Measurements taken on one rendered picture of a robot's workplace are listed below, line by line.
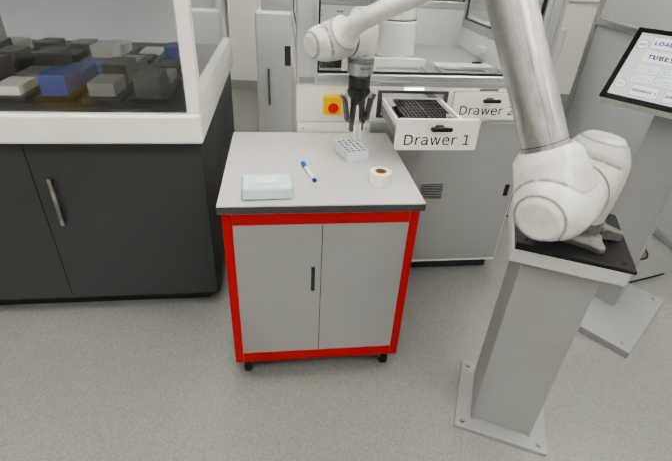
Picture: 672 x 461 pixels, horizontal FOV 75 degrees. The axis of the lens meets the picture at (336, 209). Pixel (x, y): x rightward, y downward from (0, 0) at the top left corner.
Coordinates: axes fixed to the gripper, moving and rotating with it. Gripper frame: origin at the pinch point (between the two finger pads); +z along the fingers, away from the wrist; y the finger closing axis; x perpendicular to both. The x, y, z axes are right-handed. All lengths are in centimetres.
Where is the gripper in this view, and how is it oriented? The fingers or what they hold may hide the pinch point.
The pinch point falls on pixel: (355, 131)
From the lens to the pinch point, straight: 163.3
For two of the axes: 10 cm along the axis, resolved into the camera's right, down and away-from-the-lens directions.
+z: -0.5, 8.6, 5.1
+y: 9.3, -1.5, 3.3
